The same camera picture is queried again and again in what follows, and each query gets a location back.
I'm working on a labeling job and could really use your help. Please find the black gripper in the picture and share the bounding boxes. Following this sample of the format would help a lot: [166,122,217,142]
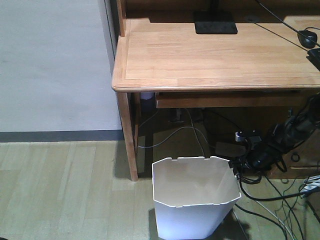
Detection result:
[228,136,284,173]

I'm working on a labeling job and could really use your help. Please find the white plastic trash bin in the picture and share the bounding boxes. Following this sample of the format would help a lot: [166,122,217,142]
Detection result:
[152,156,241,240]

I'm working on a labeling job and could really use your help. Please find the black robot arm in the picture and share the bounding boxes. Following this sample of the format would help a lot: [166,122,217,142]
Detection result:
[228,93,320,173]

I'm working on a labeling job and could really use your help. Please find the white power strip under desk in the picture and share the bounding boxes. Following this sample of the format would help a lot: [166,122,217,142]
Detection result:
[215,142,246,158]

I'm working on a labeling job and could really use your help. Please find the wooden keyboard tray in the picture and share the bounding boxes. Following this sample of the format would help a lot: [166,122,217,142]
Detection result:
[155,91,306,109]

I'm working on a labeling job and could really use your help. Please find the black keyboard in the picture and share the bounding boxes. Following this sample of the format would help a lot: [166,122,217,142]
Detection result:
[307,48,320,70]

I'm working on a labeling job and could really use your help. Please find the wooden desk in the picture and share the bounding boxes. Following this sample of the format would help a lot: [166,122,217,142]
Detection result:
[112,0,320,181]

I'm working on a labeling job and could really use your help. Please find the black computer mouse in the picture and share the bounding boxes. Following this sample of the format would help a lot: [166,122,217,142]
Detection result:
[297,30,318,49]

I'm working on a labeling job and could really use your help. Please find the black monitor stand base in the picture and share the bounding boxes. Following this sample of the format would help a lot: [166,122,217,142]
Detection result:
[193,0,238,35]

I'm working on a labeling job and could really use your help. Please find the grey cable under desk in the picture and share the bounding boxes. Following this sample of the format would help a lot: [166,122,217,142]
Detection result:
[138,107,211,159]

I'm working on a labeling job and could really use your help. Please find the black cable on floor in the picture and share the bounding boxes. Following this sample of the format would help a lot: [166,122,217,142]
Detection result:
[234,202,291,240]

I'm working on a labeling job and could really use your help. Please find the black cable across desk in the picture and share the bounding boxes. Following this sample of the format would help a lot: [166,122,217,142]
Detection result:
[252,0,320,52]

